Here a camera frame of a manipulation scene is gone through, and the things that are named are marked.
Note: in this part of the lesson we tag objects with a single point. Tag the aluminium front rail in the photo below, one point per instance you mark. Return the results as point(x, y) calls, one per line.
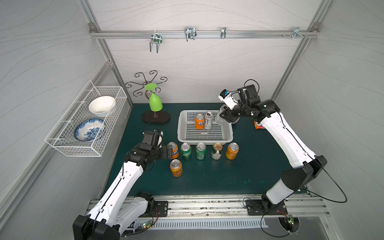
point(233, 206)

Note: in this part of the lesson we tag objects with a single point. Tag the green gold-top can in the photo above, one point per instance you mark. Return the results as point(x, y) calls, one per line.
point(217, 150)

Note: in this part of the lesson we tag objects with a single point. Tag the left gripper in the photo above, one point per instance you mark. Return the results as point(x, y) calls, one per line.
point(163, 152)

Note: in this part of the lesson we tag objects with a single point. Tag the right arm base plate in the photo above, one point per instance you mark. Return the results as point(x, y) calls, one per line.
point(261, 207)

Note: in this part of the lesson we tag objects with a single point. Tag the white bowl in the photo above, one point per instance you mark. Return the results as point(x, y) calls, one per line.
point(101, 106)

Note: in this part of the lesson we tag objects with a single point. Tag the orange yellow drink can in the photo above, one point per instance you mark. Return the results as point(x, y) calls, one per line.
point(232, 151)

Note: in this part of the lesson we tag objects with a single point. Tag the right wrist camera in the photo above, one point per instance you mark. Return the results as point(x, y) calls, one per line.
point(226, 97)

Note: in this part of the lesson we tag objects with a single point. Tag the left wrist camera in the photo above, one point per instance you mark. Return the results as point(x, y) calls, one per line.
point(153, 138)

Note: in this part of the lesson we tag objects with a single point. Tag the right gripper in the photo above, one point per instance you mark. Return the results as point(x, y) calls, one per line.
point(227, 113)

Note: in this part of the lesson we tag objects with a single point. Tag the orange Fanta can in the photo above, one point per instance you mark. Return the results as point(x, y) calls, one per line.
point(175, 152)

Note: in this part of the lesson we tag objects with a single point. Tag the metal hook far left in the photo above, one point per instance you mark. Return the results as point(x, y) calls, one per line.
point(156, 41)

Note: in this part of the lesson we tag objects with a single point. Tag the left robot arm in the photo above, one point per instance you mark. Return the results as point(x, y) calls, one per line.
point(108, 220)

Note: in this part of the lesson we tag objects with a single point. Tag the green plastic wine glass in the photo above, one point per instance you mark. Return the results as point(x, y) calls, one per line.
point(155, 102)

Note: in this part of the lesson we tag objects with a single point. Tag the green soda can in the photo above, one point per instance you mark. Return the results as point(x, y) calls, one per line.
point(186, 151)

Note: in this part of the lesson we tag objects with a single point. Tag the metal hook far right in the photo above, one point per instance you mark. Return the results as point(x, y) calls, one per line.
point(296, 34)

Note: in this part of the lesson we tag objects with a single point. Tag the blue patterned plate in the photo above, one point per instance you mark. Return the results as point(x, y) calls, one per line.
point(89, 130)

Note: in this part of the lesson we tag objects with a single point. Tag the Fox's candy bag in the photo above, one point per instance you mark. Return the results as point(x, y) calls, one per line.
point(258, 125)

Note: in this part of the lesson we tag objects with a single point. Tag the white wire wall basket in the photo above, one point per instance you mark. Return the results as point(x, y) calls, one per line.
point(61, 137)

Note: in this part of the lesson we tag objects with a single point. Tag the black metal cup stand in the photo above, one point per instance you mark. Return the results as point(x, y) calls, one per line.
point(149, 117)

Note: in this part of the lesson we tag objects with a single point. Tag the aluminium rail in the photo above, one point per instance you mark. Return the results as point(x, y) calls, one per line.
point(215, 34)
point(233, 206)

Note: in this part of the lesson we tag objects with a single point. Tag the aluminium top rail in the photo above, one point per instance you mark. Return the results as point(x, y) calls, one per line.
point(215, 34)

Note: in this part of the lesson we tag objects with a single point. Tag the metal hook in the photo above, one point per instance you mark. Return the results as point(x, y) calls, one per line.
point(156, 41)
point(190, 33)
point(223, 32)
point(296, 34)

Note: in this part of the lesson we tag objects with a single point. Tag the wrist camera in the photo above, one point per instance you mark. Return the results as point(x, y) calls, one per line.
point(153, 138)
point(226, 97)

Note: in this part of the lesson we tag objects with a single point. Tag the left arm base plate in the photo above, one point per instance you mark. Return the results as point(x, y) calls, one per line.
point(158, 208)

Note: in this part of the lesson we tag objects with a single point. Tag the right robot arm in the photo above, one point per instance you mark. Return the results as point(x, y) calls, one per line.
point(306, 165)

